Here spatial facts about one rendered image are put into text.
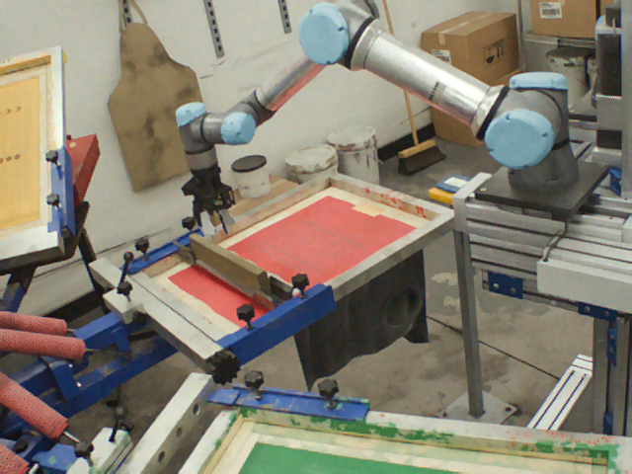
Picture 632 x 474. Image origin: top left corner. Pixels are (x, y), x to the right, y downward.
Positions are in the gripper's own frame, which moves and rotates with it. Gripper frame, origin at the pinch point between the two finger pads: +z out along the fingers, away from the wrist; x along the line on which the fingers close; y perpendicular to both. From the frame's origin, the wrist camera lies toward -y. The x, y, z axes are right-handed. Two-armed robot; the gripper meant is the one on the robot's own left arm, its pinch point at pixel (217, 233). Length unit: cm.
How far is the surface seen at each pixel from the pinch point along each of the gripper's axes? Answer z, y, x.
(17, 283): 21, -69, -42
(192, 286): 16.7, -9.5, -7.2
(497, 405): 110, 18, 85
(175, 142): 42, -192, 81
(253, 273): 6.0, 15.7, -0.8
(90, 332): 8.2, 0.9, -40.6
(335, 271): 16.1, 18.5, 21.7
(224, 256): 6.1, 1.9, -0.6
